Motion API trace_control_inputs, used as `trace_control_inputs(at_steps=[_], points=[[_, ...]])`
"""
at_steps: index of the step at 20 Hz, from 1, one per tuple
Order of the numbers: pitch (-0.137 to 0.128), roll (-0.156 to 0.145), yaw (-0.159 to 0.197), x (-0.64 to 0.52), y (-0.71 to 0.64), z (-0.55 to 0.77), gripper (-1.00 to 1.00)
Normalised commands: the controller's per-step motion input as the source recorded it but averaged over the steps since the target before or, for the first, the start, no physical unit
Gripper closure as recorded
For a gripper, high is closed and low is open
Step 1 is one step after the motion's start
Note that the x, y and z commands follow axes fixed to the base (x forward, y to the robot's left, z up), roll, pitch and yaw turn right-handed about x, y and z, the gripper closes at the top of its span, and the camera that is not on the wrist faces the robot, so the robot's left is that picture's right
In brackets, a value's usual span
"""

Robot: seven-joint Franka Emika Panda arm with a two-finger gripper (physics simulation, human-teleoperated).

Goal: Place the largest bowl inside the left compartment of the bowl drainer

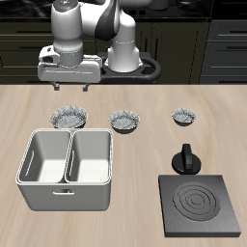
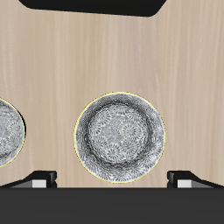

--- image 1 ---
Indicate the white two-bin basket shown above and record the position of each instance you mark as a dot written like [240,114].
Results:
[66,170]

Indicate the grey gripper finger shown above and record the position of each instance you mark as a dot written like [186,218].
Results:
[85,87]
[56,85]

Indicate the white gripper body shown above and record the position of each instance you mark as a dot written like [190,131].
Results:
[69,72]

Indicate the dark grey stove plate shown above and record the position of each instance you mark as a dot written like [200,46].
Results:
[197,204]

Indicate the medium grey fluted bowl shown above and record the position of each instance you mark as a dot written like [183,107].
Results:
[124,121]

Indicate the flat black base plate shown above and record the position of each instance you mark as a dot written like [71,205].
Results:
[148,69]

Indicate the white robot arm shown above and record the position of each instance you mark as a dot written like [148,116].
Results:
[123,48]

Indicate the large grey fluted bowl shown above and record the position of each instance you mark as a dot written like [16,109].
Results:
[68,117]

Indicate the dark kitchen cupboards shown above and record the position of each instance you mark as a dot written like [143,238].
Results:
[180,48]

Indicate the small grey fluted bowl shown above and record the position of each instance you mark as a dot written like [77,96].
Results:
[183,116]

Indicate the round black knob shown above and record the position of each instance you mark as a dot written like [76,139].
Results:
[186,160]

